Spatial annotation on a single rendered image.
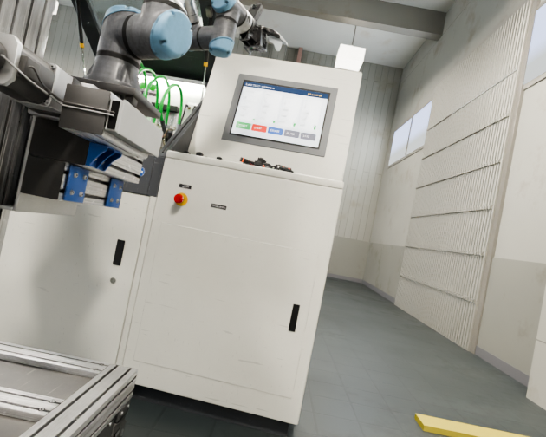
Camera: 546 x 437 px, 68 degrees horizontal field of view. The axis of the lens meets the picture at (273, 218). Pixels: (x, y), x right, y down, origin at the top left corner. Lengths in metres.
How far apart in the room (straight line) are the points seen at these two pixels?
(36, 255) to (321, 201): 1.15
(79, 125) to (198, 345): 0.99
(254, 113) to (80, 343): 1.20
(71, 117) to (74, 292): 1.01
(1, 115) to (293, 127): 1.16
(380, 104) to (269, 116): 7.67
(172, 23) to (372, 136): 8.27
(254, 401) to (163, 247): 0.67
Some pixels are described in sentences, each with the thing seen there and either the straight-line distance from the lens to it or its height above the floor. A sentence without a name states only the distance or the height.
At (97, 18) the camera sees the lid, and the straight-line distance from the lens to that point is 2.40.
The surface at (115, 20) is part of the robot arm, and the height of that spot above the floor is 1.22.
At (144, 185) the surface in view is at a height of 0.83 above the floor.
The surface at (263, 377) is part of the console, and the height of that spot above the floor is 0.21.
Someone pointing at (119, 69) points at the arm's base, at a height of 1.09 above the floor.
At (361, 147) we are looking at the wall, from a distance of 9.16.
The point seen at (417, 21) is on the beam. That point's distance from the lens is 7.69.
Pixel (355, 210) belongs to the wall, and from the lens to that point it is 8.97.
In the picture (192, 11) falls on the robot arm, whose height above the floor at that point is 1.39.
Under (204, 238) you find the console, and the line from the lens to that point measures 1.57.
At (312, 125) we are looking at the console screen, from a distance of 1.86.
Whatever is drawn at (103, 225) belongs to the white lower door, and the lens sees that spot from 1.73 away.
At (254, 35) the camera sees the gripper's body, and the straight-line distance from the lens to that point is 1.59.
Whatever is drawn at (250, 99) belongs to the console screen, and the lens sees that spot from 1.95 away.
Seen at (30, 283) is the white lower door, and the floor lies 0.36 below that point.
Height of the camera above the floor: 0.75
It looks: 2 degrees up
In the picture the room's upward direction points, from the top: 11 degrees clockwise
